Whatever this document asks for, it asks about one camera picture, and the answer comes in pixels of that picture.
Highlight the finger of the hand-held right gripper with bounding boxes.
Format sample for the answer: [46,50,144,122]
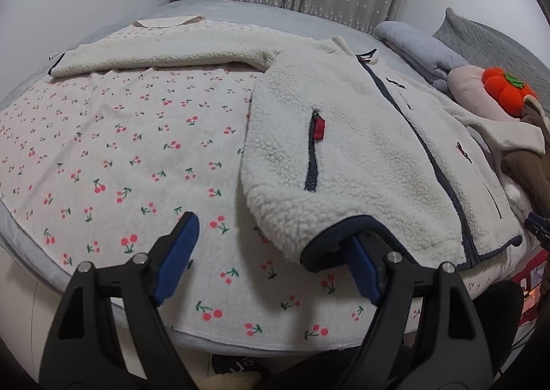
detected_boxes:
[524,212,550,251]

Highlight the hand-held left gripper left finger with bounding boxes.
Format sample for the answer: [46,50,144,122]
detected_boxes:
[38,212,201,390]

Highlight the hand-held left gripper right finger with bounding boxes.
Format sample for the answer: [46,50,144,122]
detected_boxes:
[343,232,495,390]

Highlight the white fleece jacket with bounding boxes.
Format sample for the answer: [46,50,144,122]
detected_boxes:
[48,23,546,272]

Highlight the red box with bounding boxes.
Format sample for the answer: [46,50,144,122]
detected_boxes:
[513,246,548,326]

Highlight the brown plush toy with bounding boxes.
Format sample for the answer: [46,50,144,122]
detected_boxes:
[500,96,550,219]

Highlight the black printed cloth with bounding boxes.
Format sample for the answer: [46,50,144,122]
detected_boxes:
[210,353,264,377]

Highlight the cherry print blanket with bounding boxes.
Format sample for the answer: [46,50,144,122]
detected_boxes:
[0,21,424,350]

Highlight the orange persimmon plush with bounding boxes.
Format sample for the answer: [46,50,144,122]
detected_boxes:
[481,67,538,118]

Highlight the pink cushion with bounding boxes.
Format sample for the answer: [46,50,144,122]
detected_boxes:
[447,65,516,122]

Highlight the grey quilted pillow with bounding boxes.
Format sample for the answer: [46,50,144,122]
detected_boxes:
[432,8,550,103]

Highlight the folded grey blanket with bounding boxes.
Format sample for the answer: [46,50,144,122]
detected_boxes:
[373,21,471,92]

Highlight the beige cloth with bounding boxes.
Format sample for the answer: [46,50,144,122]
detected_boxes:
[131,15,206,30]

